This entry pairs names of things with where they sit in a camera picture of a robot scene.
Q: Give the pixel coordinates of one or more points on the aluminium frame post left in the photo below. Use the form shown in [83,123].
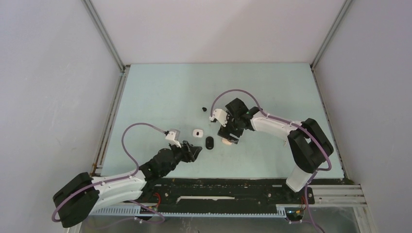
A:
[97,21]

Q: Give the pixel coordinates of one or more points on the aluminium frame post right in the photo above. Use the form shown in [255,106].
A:
[331,32]

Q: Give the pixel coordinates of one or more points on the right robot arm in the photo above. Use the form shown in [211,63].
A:
[309,145]

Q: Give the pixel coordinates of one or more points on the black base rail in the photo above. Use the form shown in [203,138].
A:
[223,196]

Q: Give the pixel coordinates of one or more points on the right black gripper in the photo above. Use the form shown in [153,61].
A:
[225,131]

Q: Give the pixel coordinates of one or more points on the white earbud charging case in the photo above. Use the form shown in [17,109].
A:
[198,133]

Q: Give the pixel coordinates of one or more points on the beige earbud charging case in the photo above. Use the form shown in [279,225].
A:
[226,142]

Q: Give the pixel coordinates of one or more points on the black earbud charging case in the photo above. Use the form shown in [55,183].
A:
[209,143]

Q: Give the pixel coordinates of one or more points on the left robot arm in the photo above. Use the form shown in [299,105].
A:
[84,194]

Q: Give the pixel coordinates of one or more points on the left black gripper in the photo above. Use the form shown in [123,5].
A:
[187,154]

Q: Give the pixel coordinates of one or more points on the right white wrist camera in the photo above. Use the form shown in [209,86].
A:
[219,115]

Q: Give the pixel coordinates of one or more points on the aluminium frame post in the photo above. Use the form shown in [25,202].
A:
[97,21]
[331,32]

